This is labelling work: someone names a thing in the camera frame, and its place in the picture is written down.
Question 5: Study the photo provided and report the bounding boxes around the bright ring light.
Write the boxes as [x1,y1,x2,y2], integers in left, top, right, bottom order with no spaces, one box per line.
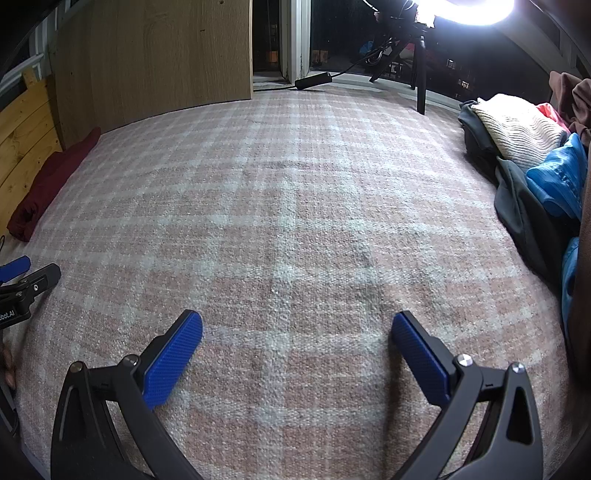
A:
[413,0,515,24]

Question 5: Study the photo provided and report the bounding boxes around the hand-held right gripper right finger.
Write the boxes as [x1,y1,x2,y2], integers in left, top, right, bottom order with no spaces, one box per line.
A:
[392,311,544,480]

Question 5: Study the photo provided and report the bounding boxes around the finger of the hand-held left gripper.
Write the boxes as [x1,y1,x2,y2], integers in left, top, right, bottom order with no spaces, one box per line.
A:
[0,263,62,306]
[0,255,32,286]

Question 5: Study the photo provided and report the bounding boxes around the dark red cloth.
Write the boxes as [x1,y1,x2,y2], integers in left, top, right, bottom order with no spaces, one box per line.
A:
[7,127,102,243]

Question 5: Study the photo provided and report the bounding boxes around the brown fleece pants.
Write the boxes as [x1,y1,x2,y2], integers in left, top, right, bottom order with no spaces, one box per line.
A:
[549,71,591,148]

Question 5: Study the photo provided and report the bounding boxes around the blue jacket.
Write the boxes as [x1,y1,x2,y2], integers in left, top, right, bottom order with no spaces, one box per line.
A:
[526,133,589,324]

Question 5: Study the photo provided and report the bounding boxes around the pine wood headboard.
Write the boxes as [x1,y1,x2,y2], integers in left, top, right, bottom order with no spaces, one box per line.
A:
[0,65,63,241]

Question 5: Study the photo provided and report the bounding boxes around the cream knit sweater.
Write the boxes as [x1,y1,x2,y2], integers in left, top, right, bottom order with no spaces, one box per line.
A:
[471,93,570,174]

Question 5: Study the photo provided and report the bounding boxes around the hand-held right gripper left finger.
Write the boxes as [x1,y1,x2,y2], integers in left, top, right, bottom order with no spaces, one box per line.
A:
[51,309,204,480]

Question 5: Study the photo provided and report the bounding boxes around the black power adapter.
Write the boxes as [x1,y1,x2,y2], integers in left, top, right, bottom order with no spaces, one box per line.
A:
[294,71,333,90]

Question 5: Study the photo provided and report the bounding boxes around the red garment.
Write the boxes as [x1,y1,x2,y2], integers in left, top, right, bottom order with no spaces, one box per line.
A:
[538,102,571,134]

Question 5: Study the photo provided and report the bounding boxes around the dark grey garment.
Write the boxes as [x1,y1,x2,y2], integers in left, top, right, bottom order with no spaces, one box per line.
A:
[458,99,580,287]

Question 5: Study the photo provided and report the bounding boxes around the white window frame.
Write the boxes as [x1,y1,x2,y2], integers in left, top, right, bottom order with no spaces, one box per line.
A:
[279,0,311,83]

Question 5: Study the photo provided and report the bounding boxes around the pink plaid blanket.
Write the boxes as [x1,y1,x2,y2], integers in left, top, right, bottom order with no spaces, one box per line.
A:
[9,85,578,480]

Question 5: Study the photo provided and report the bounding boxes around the black tripod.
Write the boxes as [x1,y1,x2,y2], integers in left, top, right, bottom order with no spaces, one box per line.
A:
[367,0,437,116]

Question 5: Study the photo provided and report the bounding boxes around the person's left hand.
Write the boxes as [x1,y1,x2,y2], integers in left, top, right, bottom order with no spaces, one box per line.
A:
[0,344,18,389]

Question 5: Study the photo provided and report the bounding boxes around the black power cable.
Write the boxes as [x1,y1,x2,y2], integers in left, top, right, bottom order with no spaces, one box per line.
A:
[252,39,399,92]

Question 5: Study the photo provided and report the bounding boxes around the light wooden wardrobe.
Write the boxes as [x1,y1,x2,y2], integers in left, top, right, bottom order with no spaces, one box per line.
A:
[48,0,254,134]

